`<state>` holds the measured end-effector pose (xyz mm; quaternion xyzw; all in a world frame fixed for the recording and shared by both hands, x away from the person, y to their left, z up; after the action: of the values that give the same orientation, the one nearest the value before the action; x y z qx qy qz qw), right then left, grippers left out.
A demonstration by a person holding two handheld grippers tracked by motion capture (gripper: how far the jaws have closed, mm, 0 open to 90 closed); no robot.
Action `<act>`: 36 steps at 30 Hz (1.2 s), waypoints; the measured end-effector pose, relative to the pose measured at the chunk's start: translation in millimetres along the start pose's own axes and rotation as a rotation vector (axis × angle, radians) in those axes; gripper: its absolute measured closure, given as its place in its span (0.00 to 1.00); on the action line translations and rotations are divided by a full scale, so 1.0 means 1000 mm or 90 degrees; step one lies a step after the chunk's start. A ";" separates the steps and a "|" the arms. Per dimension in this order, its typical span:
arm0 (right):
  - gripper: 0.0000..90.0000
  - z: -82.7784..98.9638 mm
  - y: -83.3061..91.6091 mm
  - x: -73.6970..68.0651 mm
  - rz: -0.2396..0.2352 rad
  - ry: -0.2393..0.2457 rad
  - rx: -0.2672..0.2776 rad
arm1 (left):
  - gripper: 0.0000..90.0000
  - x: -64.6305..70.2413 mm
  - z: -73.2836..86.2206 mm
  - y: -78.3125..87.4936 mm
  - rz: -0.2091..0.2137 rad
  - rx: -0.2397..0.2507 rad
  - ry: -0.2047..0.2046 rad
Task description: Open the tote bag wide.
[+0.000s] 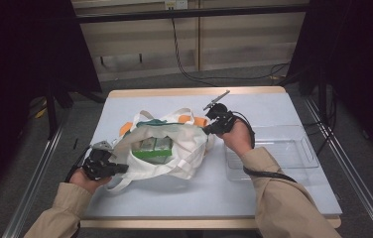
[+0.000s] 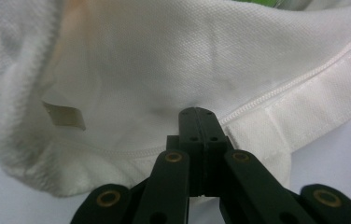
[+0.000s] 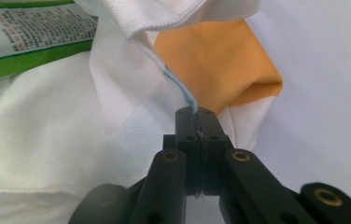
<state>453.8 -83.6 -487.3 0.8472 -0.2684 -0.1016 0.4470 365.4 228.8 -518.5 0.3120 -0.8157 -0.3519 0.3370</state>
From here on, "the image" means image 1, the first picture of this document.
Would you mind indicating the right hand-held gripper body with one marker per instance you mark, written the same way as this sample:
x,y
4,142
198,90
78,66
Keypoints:
x,y
222,119

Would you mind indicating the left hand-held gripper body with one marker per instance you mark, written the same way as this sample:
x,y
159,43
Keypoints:
x,y
98,163

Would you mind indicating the white tote bag colour patches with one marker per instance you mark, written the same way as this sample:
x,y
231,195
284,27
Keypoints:
x,y
187,145

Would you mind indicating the person's left hand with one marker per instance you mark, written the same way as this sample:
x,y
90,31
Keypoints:
x,y
87,181

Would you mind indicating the person's right hand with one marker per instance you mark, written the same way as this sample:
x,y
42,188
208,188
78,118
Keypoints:
x,y
239,139

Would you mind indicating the green box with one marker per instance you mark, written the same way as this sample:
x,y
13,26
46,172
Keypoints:
x,y
151,152

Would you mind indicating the clear plastic tray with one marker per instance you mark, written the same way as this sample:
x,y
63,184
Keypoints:
x,y
283,148

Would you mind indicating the black metal stand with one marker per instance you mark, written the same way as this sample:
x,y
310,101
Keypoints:
x,y
321,92
51,109

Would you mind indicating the black horizontal bar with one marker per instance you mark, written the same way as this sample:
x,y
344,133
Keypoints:
x,y
187,13

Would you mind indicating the dark curtain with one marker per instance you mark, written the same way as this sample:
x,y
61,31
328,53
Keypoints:
x,y
19,66
359,59

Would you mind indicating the metal floor rail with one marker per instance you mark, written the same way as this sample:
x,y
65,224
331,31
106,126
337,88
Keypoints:
x,y
32,185
349,165

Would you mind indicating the white wall outlet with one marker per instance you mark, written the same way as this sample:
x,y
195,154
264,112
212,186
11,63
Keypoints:
x,y
176,4

